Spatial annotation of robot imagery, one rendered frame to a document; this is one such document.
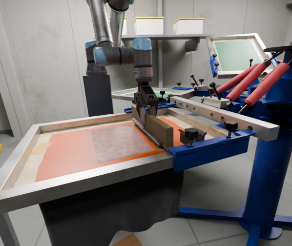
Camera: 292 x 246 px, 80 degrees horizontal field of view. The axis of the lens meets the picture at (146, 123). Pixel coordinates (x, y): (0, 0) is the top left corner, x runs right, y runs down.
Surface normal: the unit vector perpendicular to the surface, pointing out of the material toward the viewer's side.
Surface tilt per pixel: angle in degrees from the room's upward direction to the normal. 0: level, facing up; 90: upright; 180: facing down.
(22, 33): 90
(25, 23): 90
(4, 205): 90
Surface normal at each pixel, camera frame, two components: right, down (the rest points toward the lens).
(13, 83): 0.18, 0.31
